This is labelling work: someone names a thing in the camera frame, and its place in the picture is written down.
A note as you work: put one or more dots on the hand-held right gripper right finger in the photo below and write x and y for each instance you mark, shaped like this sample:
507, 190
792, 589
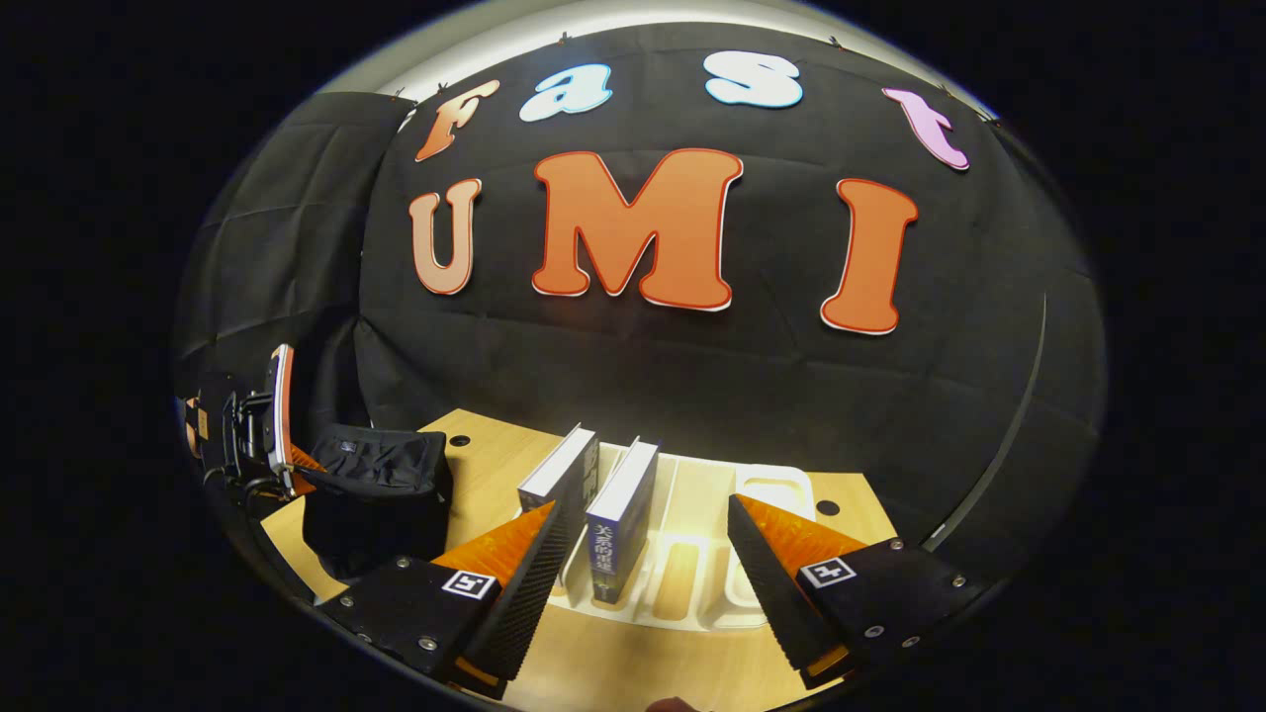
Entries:
776, 603

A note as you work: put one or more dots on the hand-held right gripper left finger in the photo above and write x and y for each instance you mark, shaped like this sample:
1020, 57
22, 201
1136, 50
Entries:
524, 603

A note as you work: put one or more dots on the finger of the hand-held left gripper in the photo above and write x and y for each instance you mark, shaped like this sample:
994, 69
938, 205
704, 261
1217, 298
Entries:
302, 470

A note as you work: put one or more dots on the black schoolbag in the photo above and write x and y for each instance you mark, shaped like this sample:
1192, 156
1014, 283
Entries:
376, 504

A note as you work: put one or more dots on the white bookshelf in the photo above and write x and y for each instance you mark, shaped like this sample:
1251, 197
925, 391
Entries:
692, 583

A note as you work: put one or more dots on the white book with blue picture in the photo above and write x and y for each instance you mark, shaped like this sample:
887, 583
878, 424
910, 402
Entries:
618, 554

